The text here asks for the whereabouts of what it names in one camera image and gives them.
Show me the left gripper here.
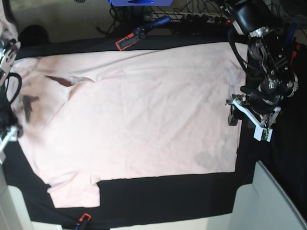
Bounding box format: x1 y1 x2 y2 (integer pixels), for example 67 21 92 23
226 85 281 127

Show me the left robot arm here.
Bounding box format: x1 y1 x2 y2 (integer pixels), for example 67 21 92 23
224 0 299 129

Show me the pink T-shirt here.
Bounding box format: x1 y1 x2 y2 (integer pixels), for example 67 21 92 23
12 43 245 208

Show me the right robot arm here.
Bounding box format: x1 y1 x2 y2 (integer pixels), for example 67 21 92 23
0 0 23 148

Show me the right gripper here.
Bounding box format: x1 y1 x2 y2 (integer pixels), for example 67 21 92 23
0 120 24 144

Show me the blue plastic box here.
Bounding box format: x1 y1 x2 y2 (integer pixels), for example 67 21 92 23
108 0 173 6

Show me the blue handled clamp, red jaw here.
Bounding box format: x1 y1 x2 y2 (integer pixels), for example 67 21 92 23
115 16 171 51

